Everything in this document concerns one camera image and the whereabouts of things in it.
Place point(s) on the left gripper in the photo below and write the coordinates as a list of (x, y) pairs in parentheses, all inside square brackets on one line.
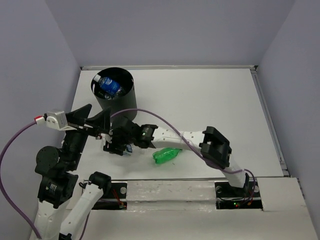
[(79, 116)]

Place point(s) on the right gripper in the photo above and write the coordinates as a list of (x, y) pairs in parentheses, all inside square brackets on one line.
[(111, 147)]

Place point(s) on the clear bottle white-green label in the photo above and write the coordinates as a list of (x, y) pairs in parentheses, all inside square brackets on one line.
[(128, 150)]

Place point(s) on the clear bottle blue label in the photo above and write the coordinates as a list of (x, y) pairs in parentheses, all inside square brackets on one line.
[(110, 86)]

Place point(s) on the green plastic bottle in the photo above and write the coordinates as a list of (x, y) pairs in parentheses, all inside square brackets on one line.
[(165, 155)]

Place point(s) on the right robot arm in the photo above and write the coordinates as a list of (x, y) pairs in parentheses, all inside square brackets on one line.
[(210, 145)]

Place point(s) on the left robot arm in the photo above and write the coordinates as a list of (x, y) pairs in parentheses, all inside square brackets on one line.
[(56, 164)]

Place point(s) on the black cylindrical bin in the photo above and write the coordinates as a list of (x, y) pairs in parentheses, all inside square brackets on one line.
[(127, 101)]

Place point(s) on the white foam strip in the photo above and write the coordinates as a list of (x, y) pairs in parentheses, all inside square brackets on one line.
[(171, 195)]

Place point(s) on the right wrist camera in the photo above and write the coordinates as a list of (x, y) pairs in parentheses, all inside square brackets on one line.
[(105, 139)]

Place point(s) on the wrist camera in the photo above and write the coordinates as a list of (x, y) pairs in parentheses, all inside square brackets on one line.
[(57, 120), (105, 139)]

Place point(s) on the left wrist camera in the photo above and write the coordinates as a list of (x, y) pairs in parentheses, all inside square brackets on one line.
[(57, 120)]

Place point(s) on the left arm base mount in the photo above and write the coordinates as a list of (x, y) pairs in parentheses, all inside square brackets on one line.
[(116, 199)]

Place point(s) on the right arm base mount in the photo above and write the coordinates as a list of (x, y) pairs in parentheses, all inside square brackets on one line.
[(229, 198)]

